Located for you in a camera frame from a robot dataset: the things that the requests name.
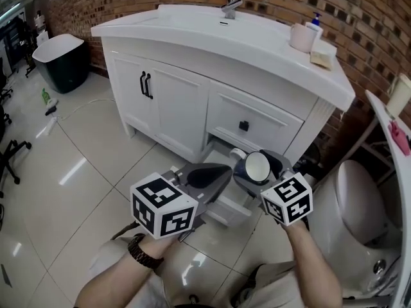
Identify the green bottle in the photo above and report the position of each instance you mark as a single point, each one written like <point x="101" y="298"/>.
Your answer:
<point x="45" y="95"/>

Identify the dark metal wristwatch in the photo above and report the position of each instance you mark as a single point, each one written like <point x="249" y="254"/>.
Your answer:
<point x="143" y="255"/>

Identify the white sink basin top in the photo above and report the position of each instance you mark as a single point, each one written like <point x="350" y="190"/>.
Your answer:
<point x="257" y="53"/>

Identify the person's right forearm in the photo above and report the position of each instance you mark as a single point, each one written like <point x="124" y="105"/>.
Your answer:
<point x="311" y="268"/>

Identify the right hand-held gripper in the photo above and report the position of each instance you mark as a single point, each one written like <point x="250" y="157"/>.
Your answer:
<point x="289" y="197"/>

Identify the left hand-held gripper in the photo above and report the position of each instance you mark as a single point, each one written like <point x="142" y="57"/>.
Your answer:
<point x="167" y="204"/>

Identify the dark blue mug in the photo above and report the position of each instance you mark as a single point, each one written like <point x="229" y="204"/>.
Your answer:
<point x="253" y="168"/>

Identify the black drawer knob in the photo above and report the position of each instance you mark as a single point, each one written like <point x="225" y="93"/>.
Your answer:
<point x="243" y="125"/>

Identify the blue pump bottle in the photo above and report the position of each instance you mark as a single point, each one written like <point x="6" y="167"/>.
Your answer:
<point x="317" y="22"/>

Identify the pink mug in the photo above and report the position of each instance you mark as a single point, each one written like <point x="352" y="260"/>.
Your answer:
<point x="302" y="38"/>

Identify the white vanity cabinet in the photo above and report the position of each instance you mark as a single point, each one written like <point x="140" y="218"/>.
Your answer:
<point x="180" y="107"/>

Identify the person's left forearm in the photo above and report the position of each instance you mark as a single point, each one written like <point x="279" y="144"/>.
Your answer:
<point x="128" y="278"/>

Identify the cream cup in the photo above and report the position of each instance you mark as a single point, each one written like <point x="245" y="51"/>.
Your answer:
<point x="401" y="96"/>

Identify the white toilet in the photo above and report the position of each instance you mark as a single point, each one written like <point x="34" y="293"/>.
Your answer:
<point x="356" y="210"/>

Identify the water dispenser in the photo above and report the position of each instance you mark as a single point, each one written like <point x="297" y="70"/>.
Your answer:
<point x="40" y="27"/>

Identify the black office chair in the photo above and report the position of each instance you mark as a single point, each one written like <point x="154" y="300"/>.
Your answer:
<point x="13" y="152"/>
<point x="4" y="85"/>

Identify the white cabinet drawer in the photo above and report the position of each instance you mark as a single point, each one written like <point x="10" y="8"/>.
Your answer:
<point x="229" y="212"/>

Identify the white power strip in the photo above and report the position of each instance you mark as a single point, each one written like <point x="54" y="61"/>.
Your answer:
<point x="51" y="126"/>

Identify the beige sponge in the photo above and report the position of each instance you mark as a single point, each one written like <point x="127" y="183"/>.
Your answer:
<point x="320" y="58"/>

